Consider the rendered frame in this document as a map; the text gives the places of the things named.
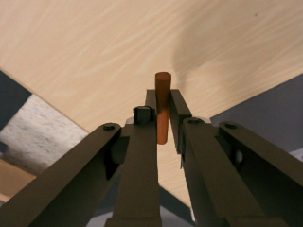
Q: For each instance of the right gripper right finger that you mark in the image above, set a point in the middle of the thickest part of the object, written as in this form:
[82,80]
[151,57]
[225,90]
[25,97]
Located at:
[270,181]

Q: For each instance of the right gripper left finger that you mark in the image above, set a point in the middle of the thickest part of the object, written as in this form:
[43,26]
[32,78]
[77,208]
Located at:
[69,192]

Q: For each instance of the brown cylindrical peg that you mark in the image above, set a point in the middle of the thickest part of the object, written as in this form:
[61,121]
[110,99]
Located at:
[162,85]

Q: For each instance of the white square plate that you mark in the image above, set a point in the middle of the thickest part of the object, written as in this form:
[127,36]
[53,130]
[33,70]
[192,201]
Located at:
[300,157]

